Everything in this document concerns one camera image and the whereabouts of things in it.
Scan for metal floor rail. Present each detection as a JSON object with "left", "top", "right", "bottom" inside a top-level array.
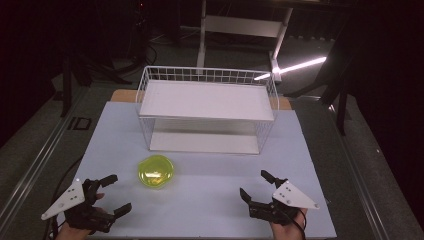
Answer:
[
  {"left": 0, "top": 85, "right": 88, "bottom": 228},
  {"left": 327, "top": 103, "right": 389, "bottom": 240}
]

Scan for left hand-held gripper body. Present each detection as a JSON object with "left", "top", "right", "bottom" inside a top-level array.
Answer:
[{"left": 41, "top": 178, "right": 116, "bottom": 234}]

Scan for white metal stand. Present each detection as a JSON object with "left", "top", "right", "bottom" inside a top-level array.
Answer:
[{"left": 195, "top": 0, "right": 295, "bottom": 84}]

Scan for person's right hand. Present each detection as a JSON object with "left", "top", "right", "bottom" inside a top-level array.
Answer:
[{"left": 270, "top": 207, "right": 309, "bottom": 240}]

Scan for black floor socket plate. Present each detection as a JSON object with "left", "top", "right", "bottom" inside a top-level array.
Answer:
[{"left": 67, "top": 116, "right": 93, "bottom": 131}]

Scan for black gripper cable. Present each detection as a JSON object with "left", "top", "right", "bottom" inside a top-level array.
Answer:
[
  {"left": 42, "top": 154, "right": 84, "bottom": 240},
  {"left": 281, "top": 205, "right": 307, "bottom": 240}
]

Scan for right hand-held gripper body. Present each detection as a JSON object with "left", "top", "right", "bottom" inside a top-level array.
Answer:
[{"left": 249, "top": 180, "right": 320, "bottom": 227}]

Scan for white wire shelf rack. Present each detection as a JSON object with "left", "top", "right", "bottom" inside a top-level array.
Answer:
[{"left": 134, "top": 65, "right": 280, "bottom": 156}]

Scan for pale blue table cover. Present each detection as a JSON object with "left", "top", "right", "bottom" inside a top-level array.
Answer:
[{"left": 57, "top": 99, "right": 338, "bottom": 240}]

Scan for black floor cables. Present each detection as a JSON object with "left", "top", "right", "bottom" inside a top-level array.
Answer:
[{"left": 99, "top": 39, "right": 159, "bottom": 86}]

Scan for dark metal stand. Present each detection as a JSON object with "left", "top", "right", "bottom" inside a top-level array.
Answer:
[
  {"left": 284, "top": 29, "right": 356, "bottom": 137},
  {"left": 59, "top": 49, "right": 93, "bottom": 118}
]

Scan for person's left hand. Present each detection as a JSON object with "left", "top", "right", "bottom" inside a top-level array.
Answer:
[{"left": 54, "top": 192, "right": 108, "bottom": 240}]

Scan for translucent green bowl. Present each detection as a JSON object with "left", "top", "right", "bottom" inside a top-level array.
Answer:
[{"left": 137, "top": 154, "right": 175, "bottom": 190}]

